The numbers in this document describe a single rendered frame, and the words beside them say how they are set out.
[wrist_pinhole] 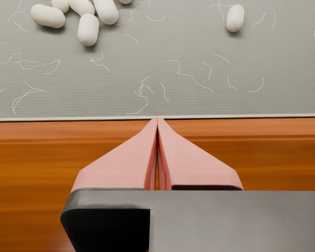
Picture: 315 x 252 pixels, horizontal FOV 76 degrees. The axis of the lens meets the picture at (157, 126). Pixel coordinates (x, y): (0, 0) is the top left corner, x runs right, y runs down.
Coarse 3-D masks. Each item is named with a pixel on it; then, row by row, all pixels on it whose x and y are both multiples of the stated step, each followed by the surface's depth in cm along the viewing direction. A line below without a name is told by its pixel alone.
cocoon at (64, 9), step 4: (52, 0) 22; (56, 0) 22; (60, 0) 22; (64, 0) 23; (52, 4) 23; (56, 4) 22; (60, 4) 22; (64, 4) 23; (68, 4) 23; (60, 8) 23; (64, 8) 23; (68, 8) 23; (64, 12) 23
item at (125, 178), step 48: (144, 144) 8; (96, 192) 5; (144, 192) 5; (192, 192) 5; (240, 192) 5; (288, 192) 5; (96, 240) 6; (144, 240) 6; (192, 240) 4; (240, 240) 4; (288, 240) 4
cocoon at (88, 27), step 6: (84, 18) 21; (90, 18) 21; (96, 18) 22; (84, 24) 21; (90, 24) 21; (96, 24) 22; (78, 30) 21; (84, 30) 21; (90, 30) 21; (96, 30) 22; (78, 36) 21; (84, 36) 21; (90, 36) 21; (96, 36) 22; (84, 42) 22; (90, 42) 22
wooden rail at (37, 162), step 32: (0, 128) 20; (32, 128) 20; (64, 128) 20; (96, 128) 19; (128, 128) 19; (192, 128) 19; (224, 128) 19; (256, 128) 19; (288, 128) 19; (0, 160) 17; (32, 160) 17; (64, 160) 17; (224, 160) 17; (256, 160) 17; (288, 160) 17; (0, 192) 17; (32, 192) 17; (64, 192) 17; (0, 224) 16; (32, 224) 16
